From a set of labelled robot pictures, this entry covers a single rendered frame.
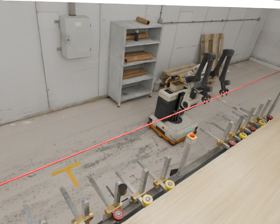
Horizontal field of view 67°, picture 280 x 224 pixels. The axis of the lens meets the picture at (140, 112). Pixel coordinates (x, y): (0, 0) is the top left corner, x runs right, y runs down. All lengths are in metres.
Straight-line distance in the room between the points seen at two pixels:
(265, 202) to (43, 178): 2.47
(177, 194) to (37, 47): 2.87
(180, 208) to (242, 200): 0.55
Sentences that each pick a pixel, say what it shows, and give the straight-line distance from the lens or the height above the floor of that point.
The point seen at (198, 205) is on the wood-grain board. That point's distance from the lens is 1.86.
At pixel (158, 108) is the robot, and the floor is 0.47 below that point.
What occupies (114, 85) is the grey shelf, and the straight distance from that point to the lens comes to 4.27.
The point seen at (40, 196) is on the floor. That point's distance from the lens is 2.94.
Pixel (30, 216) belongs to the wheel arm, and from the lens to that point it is 1.68.
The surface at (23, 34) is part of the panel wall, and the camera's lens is 3.57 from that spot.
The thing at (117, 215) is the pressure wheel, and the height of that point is 0.90.
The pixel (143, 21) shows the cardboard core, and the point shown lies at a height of 1.60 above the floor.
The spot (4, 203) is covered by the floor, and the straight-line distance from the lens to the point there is 3.01.
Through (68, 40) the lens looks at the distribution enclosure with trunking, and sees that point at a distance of 3.52.
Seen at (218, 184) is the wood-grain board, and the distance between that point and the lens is 2.07.
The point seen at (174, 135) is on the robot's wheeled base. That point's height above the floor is 0.25.
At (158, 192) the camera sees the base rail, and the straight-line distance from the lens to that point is 2.08.
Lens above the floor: 2.36
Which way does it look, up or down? 34 degrees down
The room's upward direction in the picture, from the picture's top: 9 degrees clockwise
